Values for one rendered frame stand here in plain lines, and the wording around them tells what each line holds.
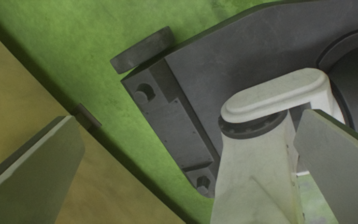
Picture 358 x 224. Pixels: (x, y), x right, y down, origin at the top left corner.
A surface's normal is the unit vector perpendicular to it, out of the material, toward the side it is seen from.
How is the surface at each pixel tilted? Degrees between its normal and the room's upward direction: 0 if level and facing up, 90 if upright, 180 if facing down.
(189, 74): 0
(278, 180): 90
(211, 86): 0
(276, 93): 90
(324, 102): 0
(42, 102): 90
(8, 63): 87
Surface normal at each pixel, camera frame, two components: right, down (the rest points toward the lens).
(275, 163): -0.48, -0.80
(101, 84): -0.22, 0.51
